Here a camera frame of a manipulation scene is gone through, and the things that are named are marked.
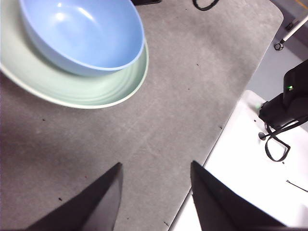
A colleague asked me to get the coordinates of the black flat object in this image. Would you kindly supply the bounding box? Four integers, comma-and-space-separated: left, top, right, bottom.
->
133, 0, 162, 6

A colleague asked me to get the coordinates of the white pole stand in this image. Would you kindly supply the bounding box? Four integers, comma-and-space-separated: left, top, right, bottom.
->
274, 15, 308, 51

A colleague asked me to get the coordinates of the black looped cable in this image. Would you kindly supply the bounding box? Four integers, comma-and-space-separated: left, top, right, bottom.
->
192, 0, 220, 12

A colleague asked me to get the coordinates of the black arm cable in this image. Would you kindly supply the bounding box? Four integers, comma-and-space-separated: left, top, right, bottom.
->
264, 115, 308, 162

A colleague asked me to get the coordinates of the blue ribbed bowl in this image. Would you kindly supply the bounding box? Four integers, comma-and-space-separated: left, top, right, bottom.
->
19, 0, 146, 77

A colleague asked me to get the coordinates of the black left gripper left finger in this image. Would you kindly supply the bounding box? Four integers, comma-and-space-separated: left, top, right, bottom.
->
25, 162, 124, 231

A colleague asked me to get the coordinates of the green round plate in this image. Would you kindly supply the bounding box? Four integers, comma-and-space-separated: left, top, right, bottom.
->
0, 0, 150, 110

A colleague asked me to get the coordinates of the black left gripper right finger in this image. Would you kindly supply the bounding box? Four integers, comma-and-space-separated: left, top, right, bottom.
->
190, 160, 288, 231

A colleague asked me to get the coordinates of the thin black wire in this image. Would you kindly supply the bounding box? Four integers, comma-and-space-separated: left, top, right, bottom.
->
285, 179, 308, 193

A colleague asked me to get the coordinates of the small dark floor bracket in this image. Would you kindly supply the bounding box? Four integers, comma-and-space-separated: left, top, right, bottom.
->
285, 20, 300, 31

